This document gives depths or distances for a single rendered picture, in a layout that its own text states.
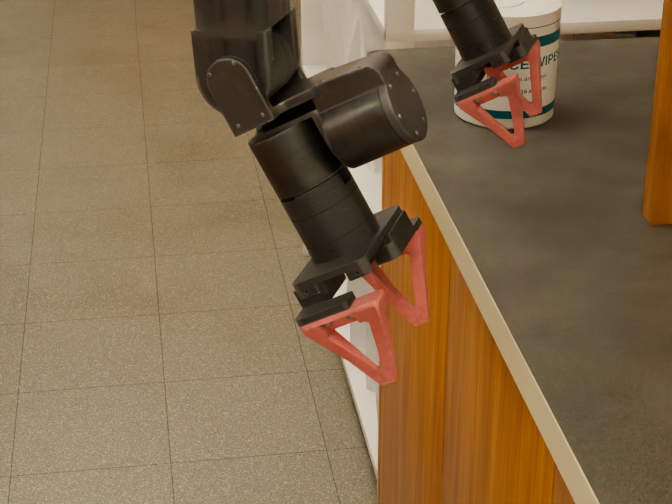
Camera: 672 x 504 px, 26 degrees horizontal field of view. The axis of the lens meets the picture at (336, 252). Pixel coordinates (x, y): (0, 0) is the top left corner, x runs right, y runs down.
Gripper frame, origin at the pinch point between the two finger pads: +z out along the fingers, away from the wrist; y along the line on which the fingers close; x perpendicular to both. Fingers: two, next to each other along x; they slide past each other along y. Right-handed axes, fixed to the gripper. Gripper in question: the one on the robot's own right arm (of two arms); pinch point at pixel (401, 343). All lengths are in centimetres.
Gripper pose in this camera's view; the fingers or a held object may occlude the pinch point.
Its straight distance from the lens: 113.5
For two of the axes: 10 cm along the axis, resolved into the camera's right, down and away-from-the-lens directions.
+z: 4.7, 8.5, 2.5
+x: -8.3, 3.3, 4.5
